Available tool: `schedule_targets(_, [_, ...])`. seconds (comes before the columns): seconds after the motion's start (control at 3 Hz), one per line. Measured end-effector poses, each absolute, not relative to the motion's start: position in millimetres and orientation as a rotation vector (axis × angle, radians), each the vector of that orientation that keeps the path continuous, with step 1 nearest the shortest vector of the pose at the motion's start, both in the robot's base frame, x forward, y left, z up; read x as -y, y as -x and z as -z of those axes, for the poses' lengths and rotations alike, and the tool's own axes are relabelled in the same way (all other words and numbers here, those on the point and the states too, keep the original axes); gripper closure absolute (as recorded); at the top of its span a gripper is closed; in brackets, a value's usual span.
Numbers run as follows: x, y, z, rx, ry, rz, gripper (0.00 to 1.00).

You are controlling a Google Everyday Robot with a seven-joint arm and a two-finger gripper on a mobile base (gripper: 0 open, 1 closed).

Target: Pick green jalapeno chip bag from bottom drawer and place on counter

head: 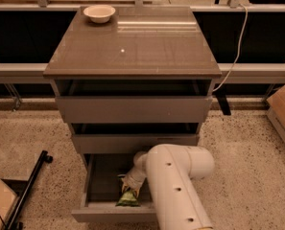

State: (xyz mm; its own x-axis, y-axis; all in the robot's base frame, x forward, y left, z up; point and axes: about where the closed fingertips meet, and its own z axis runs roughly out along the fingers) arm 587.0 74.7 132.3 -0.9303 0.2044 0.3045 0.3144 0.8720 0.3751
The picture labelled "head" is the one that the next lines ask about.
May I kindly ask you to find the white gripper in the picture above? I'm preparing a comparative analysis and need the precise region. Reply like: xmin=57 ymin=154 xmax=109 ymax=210
xmin=121 ymin=167 xmax=147 ymax=197

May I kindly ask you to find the green jalapeno chip bag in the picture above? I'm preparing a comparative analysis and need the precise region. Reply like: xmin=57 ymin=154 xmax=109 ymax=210
xmin=116 ymin=174 xmax=140 ymax=207

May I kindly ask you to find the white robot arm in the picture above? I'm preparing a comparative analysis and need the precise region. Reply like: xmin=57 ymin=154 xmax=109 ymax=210
xmin=122 ymin=144 xmax=215 ymax=230

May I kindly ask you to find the grey bottom drawer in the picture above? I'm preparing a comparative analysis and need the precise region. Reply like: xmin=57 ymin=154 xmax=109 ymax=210
xmin=72 ymin=154 xmax=158 ymax=222

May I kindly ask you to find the grey drawer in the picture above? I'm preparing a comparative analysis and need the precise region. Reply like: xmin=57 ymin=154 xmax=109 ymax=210
xmin=55 ymin=80 xmax=213 ymax=125
xmin=72 ymin=154 xmax=158 ymax=222
xmin=72 ymin=123 xmax=200 ymax=154

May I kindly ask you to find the grey middle drawer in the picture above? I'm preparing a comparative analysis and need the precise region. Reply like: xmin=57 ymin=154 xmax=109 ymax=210
xmin=72 ymin=123 xmax=200 ymax=154

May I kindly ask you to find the grey top drawer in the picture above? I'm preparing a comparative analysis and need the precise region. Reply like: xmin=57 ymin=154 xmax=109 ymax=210
xmin=55 ymin=80 xmax=213 ymax=125

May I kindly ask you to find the grey drawer cabinet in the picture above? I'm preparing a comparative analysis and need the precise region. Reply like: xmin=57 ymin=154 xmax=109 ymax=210
xmin=42 ymin=6 xmax=223 ymax=155

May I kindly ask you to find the white bowl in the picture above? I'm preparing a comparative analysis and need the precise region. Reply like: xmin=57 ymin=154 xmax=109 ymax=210
xmin=83 ymin=5 xmax=116 ymax=24

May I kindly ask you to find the metal rail frame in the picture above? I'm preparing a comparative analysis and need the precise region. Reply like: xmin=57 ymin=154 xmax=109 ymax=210
xmin=0 ymin=0 xmax=285 ymax=85

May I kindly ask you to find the white cable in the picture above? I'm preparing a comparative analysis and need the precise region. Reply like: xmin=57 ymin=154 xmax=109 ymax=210
xmin=212 ymin=4 xmax=249 ymax=93

